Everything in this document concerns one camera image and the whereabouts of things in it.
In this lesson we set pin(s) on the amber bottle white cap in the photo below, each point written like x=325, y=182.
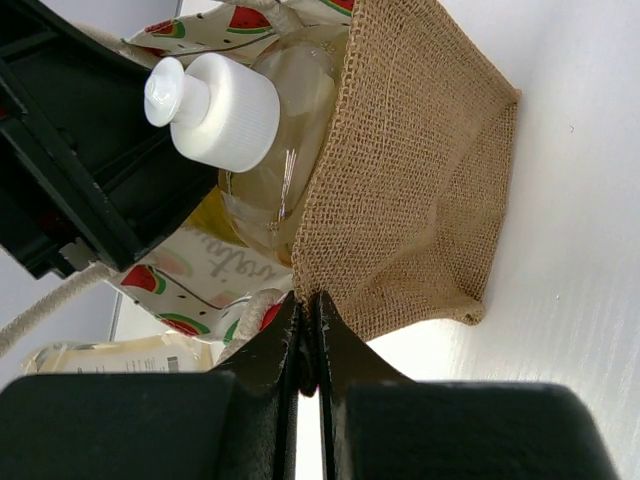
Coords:
x=263, y=127

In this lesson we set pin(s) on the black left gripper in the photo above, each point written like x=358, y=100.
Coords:
x=84, y=176

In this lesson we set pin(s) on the red dotted canvas bag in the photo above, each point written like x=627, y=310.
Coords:
x=405, y=205

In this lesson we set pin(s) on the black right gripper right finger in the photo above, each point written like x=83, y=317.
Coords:
x=379, y=424

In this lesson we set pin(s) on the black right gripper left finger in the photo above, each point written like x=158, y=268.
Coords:
x=236, y=421

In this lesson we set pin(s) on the cream flat refill pouch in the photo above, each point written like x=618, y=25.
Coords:
x=164, y=353

